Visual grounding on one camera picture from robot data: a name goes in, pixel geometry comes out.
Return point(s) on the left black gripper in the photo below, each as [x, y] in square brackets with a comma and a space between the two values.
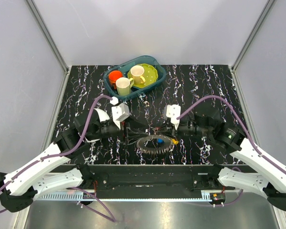
[134, 126]

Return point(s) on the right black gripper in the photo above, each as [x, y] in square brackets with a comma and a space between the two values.
[171, 131]

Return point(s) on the blue key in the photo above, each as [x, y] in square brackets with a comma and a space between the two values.
[160, 141]

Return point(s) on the yellow key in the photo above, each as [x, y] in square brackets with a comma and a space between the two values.
[175, 142]

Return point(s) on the metal keyring disc with rings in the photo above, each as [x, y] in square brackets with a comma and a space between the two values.
[150, 146]

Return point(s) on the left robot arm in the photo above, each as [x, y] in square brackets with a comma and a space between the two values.
[21, 187]

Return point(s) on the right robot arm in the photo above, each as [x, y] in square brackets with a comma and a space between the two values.
[270, 181]

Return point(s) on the white round plate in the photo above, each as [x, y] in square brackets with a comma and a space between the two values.
[94, 130]

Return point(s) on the cream mug front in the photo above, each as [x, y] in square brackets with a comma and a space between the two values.
[123, 86]

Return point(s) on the teal plastic tray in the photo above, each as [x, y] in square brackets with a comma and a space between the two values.
[125, 68]

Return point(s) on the black base bar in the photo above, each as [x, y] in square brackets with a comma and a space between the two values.
[148, 182]

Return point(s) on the yellow-green dotted plate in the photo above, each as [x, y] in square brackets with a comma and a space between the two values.
[150, 75]

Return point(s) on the orange mug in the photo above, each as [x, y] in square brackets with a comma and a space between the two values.
[113, 77]

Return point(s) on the cream mug on plate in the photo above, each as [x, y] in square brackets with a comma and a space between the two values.
[136, 73]

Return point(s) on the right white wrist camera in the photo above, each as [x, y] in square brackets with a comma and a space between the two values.
[172, 112]

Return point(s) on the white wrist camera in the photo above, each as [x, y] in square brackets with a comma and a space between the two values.
[172, 112]
[120, 112]

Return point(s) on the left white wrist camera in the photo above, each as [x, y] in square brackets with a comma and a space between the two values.
[120, 112]

